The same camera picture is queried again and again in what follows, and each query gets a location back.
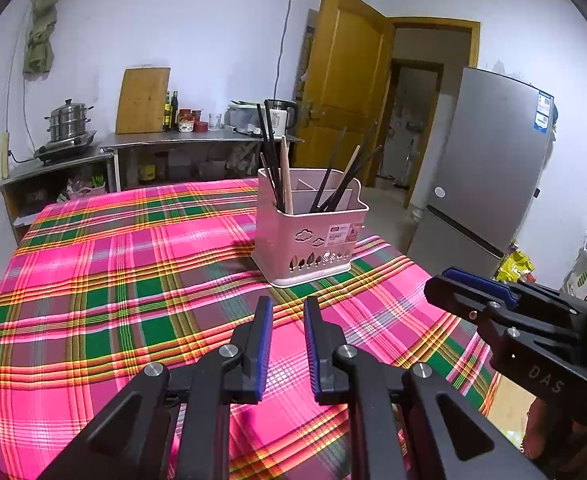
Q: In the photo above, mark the grey plastic container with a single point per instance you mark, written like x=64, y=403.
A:
x=238, y=117

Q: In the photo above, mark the dark oil bottle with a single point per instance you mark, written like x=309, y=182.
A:
x=167, y=112
x=175, y=111

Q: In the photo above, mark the yellow snack bag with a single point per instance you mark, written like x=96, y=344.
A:
x=516, y=265

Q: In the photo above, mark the green tied curtain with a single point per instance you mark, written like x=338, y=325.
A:
x=40, y=45

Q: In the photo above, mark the clear drinking glass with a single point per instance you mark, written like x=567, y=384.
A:
x=215, y=121

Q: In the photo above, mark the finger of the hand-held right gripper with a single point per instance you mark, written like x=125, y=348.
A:
x=453, y=295
x=478, y=282

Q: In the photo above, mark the wooden cutting board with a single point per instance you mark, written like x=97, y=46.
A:
x=143, y=102

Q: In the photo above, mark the beige power strip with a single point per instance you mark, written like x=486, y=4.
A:
x=5, y=156

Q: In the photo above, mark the pink utensil basket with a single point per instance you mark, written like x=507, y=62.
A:
x=313, y=240

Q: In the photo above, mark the stainless steel work table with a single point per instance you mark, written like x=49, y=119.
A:
x=183, y=138

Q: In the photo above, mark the white round fridge magnet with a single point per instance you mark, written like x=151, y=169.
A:
x=440, y=192

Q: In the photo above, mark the bunch of mixed chopsticks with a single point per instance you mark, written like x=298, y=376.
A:
x=286, y=180

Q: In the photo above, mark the pink plaid tablecloth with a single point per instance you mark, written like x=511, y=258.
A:
x=123, y=285

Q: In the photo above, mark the low metal stand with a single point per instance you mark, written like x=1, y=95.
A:
x=88, y=161

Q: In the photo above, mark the grey refrigerator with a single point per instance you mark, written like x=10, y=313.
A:
x=488, y=160

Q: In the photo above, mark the black induction cooker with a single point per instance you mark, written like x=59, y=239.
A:
x=68, y=150

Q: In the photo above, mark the person's right hand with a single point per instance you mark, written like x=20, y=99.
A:
x=541, y=430

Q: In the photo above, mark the white floral bag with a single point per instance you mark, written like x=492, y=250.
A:
x=579, y=260

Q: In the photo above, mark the red lid jar white label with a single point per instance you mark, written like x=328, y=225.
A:
x=186, y=122

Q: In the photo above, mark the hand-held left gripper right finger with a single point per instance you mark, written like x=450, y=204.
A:
x=313, y=355

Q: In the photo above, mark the white electric kettle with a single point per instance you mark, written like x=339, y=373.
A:
x=282, y=117

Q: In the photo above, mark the yellow wooden door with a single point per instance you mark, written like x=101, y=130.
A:
x=343, y=85

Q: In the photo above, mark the stainless steel steamer pot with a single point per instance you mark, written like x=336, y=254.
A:
x=68, y=120

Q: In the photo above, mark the red round tin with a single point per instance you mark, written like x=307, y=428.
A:
x=203, y=127

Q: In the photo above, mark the small pink shelf basket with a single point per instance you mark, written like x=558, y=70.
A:
x=85, y=191

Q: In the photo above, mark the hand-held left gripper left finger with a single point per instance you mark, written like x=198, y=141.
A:
x=262, y=355

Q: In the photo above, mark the yellow jar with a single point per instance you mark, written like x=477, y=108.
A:
x=147, y=171

